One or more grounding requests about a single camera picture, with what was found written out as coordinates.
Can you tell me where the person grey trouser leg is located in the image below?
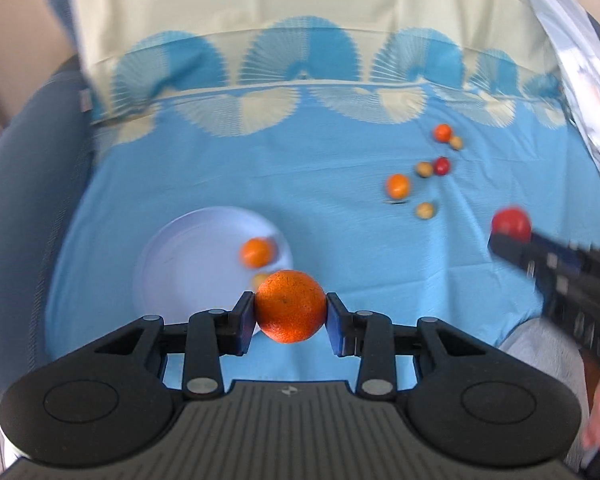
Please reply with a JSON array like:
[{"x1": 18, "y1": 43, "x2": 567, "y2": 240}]
[{"x1": 498, "y1": 318, "x2": 600, "y2": 470}]

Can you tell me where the orange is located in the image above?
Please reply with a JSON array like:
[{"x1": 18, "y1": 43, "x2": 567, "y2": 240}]
[
  {"x1": 240, "y1": 237, "x2": 276, "y2": 269},
  {"x1": 254, "y1": 270, "x2": 327, "y2": 344},
  {"x1": 385, "y1": 174, "x2": 411, "y2": 202}
]

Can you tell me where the orange top small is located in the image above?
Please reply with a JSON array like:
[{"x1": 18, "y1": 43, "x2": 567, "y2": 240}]
[{"x1": 432, "y1": 124, "x2": 454, "y2": 143}]

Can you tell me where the longan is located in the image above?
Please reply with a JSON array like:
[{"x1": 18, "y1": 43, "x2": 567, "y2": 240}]
[
  {"x1": 415, "y1": 202, "x2": 437, "y2": 220},
  {"x1": 415, "y1": 162, "x2": 434, "y2": 179},
  {"x1": 251, "y1": 272, "x2": 270, "y2": 292},
  {"x1": 449, "y1": 136, "x2": 464, "y2": 151}
]

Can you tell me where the light blue plate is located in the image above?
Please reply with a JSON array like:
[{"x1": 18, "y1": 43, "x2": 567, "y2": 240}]
[{"x1": 133, "y1": 207, "x2": 294, "y2": 324}]

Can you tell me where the red cherry tomato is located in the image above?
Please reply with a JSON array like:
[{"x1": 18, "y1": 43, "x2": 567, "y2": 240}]
[
  {"x1": 432, "y1": 156, "x2": 451, "y2": 177},
  {"x1": 491, "y1": 207, "x2": 532, "y2": 242}
]

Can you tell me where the blue fan-pattern sheet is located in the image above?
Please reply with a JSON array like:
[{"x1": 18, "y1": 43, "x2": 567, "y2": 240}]
[{"x1": 45, "y1": 0, "x2": 600, "y2": 358}]

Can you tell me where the blue sofa armrest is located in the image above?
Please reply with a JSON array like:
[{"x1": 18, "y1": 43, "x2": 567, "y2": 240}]
[{"x1": 0, "y1": 58, "x2": 95, "y2": 400}]

